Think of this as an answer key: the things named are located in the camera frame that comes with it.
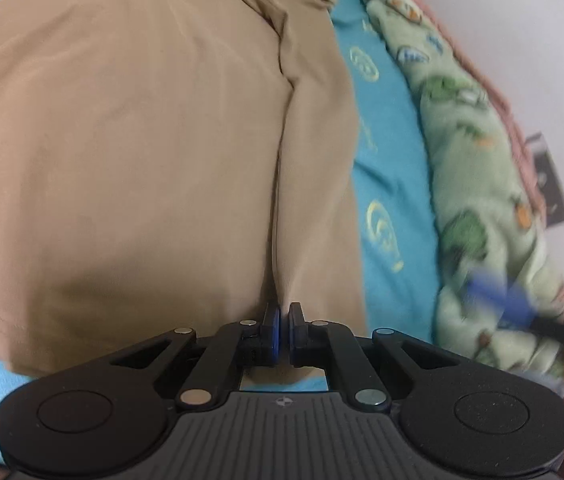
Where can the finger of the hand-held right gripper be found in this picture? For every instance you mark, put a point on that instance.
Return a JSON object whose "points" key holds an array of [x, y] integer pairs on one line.
{"points": [[496, 297]]}

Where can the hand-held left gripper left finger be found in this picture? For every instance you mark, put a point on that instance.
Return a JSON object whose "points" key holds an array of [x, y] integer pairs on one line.
{"points": [[274, 335]]}

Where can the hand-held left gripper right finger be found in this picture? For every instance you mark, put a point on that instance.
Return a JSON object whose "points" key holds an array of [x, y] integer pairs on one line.
{"points": [[292, 332]]}

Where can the tan printed t-shirt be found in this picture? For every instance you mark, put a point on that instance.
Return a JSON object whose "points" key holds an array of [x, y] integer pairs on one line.
{"points": [[137, 160]]}

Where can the green cartoon printed blanket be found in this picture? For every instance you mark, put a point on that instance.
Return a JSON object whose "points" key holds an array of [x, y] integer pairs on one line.
{"points": [[481, 170]]}

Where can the pink fluffy blanket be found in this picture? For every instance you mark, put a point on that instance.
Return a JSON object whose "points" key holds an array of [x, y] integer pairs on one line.
{"points": [[500, 107]]}

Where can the wall socket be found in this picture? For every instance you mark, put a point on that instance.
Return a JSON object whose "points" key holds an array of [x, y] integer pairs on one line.
{"points": [[551, 185]]}

